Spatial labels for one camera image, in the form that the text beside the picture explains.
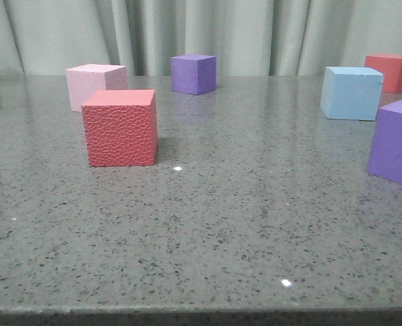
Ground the notched light blue foam cube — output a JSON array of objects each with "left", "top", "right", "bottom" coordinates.
[{"left": 321, "top": 67, "right": 384, "bottom": 121}]

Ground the textured red foam cube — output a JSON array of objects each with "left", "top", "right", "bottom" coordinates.
[{"left": 82, "top": 89, "right": 158, "bottom": 167}]

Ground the far purple foam cube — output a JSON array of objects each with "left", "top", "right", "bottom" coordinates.
[{"left": 170, "top": 54, "right": 217, "bottom": 95}]

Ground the purple foam cube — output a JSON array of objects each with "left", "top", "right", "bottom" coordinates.
[
  {"left": 367, "top": 99, "right": 402, "bottom": 185},
  {"left": 170, "top": 54, "right": 217, "bottom": 95}
]

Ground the pink foam cube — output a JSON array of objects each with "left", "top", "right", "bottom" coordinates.
[{"left": 66, "top": 64, "right": 128, "bottom": 112}]

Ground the near purple foam cube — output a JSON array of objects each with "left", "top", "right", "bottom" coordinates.
[{"left": 367, "top": 99, "right": 402, "bottom": 185}]

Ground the grey pleated curtain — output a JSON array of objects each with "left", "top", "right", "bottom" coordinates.
[{"left": 0, "top": 1, "right": 402, "bottom": 76}]

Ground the far red foam cube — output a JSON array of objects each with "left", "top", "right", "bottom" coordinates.
[{"left": 365, "top": 53, "right": 402, "bottom": 94}]

